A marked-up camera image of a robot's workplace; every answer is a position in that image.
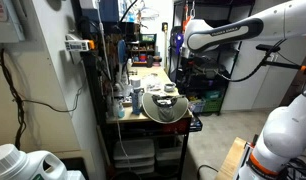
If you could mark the white wall device orange end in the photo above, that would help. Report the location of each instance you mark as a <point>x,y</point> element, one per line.
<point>76,45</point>

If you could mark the small dark desk organizer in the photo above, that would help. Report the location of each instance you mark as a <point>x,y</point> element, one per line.
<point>143,50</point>

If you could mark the light wooden robot table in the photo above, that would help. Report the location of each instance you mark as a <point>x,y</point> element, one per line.
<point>230,160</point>

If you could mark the black bag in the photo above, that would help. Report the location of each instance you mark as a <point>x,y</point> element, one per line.
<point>201,80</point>

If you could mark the small white plastic container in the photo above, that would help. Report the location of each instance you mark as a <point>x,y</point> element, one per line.
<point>75,175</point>

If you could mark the grey tape roll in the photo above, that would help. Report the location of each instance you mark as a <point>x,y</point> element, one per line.
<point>169,87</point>

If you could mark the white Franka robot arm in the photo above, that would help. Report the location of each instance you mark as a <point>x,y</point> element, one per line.
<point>286,133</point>

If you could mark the olive brimmed sun hat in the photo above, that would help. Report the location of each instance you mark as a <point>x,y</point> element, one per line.
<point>149,110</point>

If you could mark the large white storage bin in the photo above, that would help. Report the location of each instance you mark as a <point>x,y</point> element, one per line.
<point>134,149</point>

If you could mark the black side tray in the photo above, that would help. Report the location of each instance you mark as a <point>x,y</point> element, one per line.
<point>195,124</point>

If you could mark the white plastic basket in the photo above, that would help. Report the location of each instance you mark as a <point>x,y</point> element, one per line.
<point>197,106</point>

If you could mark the black metal shelf rack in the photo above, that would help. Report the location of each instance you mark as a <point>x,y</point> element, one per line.
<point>173,33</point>

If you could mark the flat white storage bin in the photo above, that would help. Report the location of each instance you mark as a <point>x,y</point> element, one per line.
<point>134,163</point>

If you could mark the teal plastic box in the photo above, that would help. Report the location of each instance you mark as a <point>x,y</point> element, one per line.
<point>212,94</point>

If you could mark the blue hand sanitizer bottle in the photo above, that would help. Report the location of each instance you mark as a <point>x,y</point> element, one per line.
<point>120,111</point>

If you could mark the wooden top black workbench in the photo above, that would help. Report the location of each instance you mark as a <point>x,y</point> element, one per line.
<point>159,76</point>

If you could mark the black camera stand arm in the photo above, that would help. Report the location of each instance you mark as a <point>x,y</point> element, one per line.
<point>268,47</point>

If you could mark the white detergent jug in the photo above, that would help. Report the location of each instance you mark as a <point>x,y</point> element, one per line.
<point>13,163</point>

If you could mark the red drawer front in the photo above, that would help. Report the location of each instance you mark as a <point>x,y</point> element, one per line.
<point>174,127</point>

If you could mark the small white storage bin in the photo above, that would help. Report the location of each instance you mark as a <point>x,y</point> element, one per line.
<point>168,154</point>

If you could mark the blue box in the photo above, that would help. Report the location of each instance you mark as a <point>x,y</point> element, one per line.
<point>109,10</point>

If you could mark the green plastic basket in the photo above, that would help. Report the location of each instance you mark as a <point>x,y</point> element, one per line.
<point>213,105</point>

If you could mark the grey electrical panel box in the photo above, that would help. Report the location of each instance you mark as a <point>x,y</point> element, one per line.
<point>6,26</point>

